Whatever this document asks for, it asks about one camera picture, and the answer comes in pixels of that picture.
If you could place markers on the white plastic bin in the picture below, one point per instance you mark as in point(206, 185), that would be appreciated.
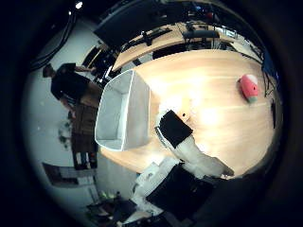
point(121, 113)

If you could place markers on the red watermelon plush toy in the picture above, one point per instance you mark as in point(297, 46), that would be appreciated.
point(249, 87)

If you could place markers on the curved wooden desk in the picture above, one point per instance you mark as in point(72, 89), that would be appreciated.
point(151, 44)

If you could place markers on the dark wooden shelf cabinet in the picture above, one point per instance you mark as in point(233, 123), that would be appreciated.
point(83, 135)

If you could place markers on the black tripod stand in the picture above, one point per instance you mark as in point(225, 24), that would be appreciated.
point(268, 83)

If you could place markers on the person in black shirt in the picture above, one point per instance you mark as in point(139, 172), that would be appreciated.
point(67, 85)

